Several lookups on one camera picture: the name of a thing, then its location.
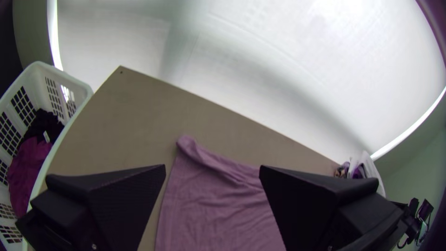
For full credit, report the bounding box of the mauve t-shirt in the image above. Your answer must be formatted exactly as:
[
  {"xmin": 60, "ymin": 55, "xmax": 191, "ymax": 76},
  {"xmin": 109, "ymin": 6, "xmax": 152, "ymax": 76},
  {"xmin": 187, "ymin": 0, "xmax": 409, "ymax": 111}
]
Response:
[{"xmin": 155, "ymin": 135, "xmax": 288, "ymax": 251}]

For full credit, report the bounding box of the white laundry basket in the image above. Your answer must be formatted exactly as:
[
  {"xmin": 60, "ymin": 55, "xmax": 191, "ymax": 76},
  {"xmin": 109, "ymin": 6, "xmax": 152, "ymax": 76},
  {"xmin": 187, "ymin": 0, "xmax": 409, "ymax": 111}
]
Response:
[{"xmin": 0, "ymin": 61, "xmax": 94, "ymax": 251}]

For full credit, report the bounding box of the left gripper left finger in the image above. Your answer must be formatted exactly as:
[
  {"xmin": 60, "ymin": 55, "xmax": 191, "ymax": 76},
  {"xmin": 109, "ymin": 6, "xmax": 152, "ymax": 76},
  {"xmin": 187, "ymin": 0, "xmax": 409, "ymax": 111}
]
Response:
[{"xmin": 15, "ymin": 164, "xmax": 166, "ymax": 251}]

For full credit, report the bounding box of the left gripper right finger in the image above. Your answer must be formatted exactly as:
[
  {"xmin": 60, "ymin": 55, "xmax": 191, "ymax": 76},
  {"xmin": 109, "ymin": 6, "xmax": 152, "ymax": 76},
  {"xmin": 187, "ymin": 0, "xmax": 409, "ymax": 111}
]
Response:
[{"xmin": 259, "ymin": 165, "xmax": 408, "ymax": 251}]

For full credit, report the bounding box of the pile of folded clothes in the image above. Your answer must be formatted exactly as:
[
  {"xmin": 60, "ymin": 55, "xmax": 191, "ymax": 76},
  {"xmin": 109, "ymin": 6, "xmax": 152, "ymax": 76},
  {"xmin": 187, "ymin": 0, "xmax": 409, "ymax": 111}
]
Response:
[{"xmin": 334, "ymin": 150, "xmax": 386, "ymax": 198}]

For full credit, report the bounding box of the heap of clothes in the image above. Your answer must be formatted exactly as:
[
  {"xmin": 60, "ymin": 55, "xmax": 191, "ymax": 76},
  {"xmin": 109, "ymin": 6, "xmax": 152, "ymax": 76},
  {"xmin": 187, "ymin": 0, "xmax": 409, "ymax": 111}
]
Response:
[{"xmin": 7, "ymin": 108, "xmax": 66, "ymax": 218}]

